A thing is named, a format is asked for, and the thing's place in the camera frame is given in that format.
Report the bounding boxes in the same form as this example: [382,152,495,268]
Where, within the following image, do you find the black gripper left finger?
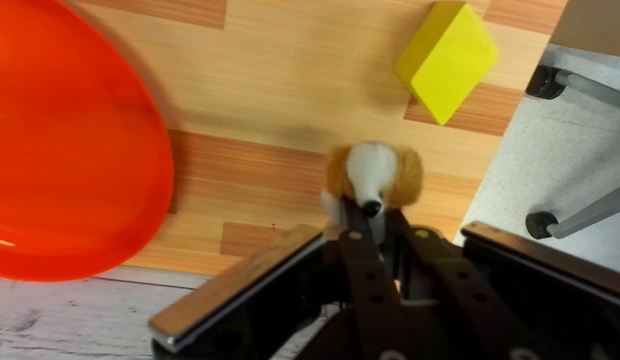
[338,201,416,360]

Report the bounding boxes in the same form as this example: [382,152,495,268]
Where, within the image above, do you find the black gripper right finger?
[387,212,543,360]

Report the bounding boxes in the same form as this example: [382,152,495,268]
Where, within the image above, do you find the grey office chair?
[523,0,620,242]

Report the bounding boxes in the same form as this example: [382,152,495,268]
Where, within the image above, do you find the yellow block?
[393,3,498,124]

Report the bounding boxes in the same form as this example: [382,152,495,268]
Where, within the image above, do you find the brown white plush dog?
[320,140,423,227]

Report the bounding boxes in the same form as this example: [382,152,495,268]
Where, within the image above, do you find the orange plate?
[0,0,174,283]

